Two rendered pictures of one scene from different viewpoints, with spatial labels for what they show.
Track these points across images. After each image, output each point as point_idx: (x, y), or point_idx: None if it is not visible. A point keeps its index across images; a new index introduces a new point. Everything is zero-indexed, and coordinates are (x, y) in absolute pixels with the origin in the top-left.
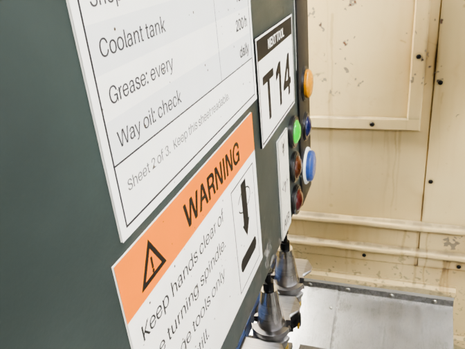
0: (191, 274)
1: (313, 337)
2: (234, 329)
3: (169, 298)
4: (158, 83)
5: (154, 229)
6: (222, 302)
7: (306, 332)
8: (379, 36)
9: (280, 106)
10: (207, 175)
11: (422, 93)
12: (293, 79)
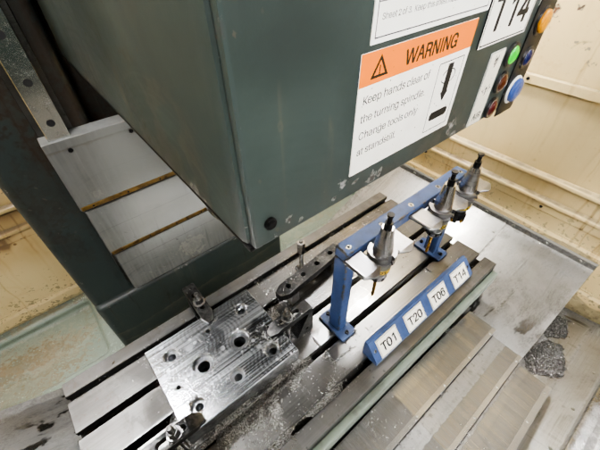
0: (397, 93)
1: (470, 244)
2: (410, 150)
3: (381, 95)
4: None
5: (387, 51)
6: (409, 126)
7: (466, 238)
8: None
9: (507, 27)
10: (429, 41)
11: None
12: (531, 11)
